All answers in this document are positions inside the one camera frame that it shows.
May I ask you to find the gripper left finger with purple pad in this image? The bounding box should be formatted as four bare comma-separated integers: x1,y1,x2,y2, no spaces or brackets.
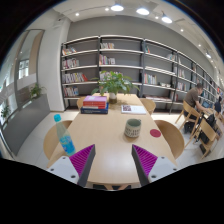
47,145,96,187

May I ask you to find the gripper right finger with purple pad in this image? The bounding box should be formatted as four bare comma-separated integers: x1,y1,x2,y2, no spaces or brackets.
132,145,178,186

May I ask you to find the clear water bottle blue cap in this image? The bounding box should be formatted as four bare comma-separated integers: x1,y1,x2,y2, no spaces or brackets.
54,114,76,156

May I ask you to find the round red coaster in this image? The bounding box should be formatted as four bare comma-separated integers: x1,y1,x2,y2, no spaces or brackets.
150,129,161,138

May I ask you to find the wooden chair near left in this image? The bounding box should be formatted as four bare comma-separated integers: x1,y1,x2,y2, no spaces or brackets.
43,120,71,159

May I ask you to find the wooden chair near right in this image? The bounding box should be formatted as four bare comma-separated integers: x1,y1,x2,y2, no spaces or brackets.
155,120,184,159

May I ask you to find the green patterned ceramic mug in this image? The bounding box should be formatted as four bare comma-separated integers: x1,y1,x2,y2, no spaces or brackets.
124,119,141,138

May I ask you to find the open white magazine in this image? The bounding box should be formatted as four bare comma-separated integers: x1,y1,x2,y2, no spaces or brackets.
121,105,146,115

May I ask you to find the wooden chair far right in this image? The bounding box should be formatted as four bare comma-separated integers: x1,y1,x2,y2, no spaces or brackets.
140,98,156,114

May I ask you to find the wooden chair far left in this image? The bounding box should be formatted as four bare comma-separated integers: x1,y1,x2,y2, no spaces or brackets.
77,96,86,110

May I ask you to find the wooden chair with black bag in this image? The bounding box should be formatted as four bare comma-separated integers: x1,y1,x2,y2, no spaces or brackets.
195,115,218,157

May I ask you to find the stack of red blue books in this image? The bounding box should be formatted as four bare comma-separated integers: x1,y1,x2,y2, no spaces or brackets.
81,95,108,114

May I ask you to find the wooden chair under seated person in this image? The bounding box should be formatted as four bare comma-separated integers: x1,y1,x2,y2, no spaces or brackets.
180,101,200,133

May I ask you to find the seated person in brown shirt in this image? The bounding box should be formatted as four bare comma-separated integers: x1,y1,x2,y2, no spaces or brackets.
184,83,208,133

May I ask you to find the small plant on ledge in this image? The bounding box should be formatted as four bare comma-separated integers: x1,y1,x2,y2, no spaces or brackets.
30,84,44,99

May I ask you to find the potted green plant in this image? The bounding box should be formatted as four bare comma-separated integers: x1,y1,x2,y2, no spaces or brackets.
91,71,139,104

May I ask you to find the large grey bookshelf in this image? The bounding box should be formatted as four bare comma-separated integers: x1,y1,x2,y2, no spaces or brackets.
60,35,222,112

